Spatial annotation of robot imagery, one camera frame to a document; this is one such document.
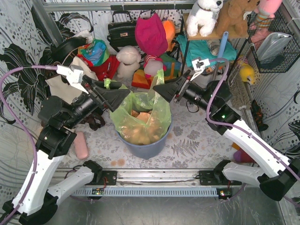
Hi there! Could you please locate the pink white plush doll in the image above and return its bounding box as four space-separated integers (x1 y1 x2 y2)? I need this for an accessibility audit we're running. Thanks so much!
143 54 166 78

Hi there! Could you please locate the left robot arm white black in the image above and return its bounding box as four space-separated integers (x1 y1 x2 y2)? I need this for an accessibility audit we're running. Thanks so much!
0 76 130 225

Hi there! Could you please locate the yellow duck plush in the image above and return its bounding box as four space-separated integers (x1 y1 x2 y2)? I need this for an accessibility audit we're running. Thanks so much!
237 58 255 85

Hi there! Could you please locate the pink plush toy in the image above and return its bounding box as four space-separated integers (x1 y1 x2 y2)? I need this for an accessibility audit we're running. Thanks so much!
249 0 282 30

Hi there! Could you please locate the black wire basket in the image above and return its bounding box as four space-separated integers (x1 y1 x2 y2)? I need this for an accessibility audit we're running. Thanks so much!
247 11 300 74

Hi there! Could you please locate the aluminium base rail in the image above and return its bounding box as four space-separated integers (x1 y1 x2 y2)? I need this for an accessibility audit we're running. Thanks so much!
35 167 285 200

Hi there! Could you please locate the black orange toy figure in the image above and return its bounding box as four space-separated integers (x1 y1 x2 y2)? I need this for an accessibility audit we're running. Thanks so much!
250 100 269 132

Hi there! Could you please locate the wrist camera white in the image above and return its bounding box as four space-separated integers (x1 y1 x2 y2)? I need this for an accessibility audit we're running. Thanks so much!
190 58 210 81
56 65 88 93

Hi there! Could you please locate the magenta cloth bag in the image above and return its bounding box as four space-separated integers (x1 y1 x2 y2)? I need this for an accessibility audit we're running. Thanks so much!
135 13 168 56

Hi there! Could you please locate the cream canvas tote bag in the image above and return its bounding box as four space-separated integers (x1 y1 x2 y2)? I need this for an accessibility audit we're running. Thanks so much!
46 56 98 104

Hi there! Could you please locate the silver chain strap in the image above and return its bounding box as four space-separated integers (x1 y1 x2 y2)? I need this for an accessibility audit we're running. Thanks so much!
227 63 242 88

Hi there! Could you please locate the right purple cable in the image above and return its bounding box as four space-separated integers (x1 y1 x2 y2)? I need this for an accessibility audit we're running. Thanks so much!
206 58 300 208

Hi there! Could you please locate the green trash bag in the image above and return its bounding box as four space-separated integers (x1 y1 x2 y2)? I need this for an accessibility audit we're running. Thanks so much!
110 69 172 145

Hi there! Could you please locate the black hat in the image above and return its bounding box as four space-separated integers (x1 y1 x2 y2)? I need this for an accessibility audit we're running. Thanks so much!
51 37 87 63

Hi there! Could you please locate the pink rolled cloth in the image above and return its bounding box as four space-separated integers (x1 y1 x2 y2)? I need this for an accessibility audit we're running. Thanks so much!
74 132 89 160

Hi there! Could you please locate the orange plush toy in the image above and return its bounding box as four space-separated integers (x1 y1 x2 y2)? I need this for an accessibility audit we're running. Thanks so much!
162 20 175 52

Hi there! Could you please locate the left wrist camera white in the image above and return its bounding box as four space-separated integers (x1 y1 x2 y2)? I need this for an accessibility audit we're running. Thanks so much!
56 65 88 93

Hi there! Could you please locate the black leather handbag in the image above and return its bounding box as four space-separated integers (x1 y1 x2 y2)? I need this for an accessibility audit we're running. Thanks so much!
107 10 138 52

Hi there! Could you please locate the white sheep plush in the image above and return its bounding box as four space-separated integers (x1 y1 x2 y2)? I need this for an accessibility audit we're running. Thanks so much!
116 45 142 78

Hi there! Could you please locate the brown teddy bear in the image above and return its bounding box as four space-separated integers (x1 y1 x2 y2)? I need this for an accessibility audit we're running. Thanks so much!
216 0 260 36

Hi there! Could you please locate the purple striped sock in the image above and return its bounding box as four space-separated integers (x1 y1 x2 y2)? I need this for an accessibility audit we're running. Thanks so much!
232 142 255 163

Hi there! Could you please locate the blue trash bin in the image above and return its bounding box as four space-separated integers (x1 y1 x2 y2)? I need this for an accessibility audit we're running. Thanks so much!
115 121 173 160

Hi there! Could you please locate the rainbow striped bag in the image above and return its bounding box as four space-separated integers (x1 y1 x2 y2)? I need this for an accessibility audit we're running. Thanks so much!
131 53 181 89

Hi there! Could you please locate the white dog plush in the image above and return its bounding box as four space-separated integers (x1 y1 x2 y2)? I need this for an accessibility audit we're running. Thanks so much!
187 0 224 37

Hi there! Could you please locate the brown patterned sandal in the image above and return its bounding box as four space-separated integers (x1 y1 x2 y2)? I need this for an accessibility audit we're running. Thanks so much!
81 112 105 131

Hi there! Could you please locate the colourful printed cloth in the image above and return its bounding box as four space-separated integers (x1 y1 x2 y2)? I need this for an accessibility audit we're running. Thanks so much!
77 39 110 67

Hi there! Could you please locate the black metal wooden shelf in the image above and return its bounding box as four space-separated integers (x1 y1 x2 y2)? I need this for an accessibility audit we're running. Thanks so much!
176 13 249 75

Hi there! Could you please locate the purple cable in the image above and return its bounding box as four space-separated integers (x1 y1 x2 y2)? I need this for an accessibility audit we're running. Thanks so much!
0 65 59 225
206 58 300 208

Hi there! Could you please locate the teal folded cloth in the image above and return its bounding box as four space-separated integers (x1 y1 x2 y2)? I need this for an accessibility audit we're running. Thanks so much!
176 35 237 67

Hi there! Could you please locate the silver foil pouch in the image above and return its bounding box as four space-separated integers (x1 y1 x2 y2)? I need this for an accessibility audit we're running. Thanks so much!
256 32 293 61

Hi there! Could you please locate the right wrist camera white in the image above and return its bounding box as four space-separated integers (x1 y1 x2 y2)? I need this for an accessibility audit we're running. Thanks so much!
190 58 210 81

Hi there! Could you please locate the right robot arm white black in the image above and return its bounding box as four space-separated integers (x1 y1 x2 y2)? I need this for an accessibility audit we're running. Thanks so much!
153 77 300 201

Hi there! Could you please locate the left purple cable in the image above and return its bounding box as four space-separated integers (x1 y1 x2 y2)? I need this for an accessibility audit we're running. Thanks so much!
0 65 59 225

